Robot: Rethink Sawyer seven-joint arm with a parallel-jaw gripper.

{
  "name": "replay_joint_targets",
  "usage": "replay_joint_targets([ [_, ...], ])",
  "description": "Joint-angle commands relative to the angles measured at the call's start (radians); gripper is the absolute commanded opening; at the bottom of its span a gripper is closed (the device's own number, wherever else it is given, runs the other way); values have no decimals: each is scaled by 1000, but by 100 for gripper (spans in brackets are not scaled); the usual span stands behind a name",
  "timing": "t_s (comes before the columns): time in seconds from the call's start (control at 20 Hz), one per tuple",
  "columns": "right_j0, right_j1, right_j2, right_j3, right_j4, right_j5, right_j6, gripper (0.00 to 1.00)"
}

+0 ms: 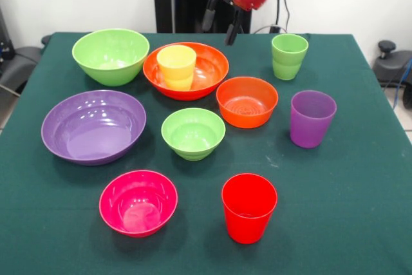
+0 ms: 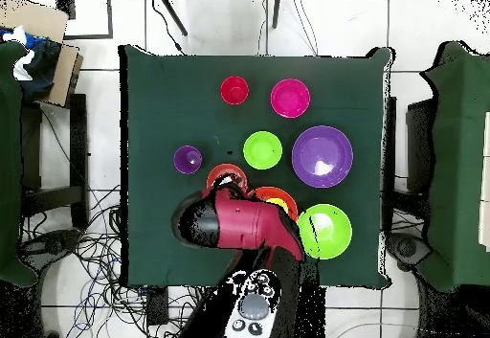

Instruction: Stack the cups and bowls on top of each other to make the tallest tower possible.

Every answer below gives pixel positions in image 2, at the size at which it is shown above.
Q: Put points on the small orange bowl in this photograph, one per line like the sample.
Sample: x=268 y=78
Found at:
x=224 y=169

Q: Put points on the large green bowl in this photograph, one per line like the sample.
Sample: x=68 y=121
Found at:
x=329 y=230

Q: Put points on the red cup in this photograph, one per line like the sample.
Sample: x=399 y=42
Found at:
x=234 y=90

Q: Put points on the black stool frame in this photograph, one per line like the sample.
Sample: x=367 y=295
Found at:
x=78 y=162

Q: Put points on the yellow cup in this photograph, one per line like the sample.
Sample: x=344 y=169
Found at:
x=278 y=202

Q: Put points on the green cloth covered table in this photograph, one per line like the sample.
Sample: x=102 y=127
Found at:
x=455 y=162
x=9 y=162

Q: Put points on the black power adapter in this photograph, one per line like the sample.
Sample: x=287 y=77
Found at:
x=157 y=307

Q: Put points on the blue and white cloth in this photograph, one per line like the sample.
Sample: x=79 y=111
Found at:
x=42 y=66

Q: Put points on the purple cup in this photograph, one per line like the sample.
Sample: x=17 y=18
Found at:
x=185 y=158

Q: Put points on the dark green tablecloth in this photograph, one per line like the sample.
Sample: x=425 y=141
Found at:
x=160 y=85

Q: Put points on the pink bowl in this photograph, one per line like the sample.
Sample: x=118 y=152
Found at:
x=290 y=98

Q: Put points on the large purple bowl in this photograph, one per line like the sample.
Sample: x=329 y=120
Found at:
x=321 y=154

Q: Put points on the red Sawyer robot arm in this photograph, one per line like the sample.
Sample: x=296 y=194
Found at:
x=249 y=223

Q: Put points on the large orange-red bowl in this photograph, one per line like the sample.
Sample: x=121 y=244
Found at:
x=268 y=192

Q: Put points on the black tripod leg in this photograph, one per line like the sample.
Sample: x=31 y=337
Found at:
x=276 y=12
x=174 y=16

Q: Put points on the cardboard box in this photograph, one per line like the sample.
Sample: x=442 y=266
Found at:
x=34 y=18

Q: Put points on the small green bowl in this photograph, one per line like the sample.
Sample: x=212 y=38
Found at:
x=262 y=150

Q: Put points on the black rectangular frame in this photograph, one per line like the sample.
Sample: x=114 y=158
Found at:
x=110 y=16

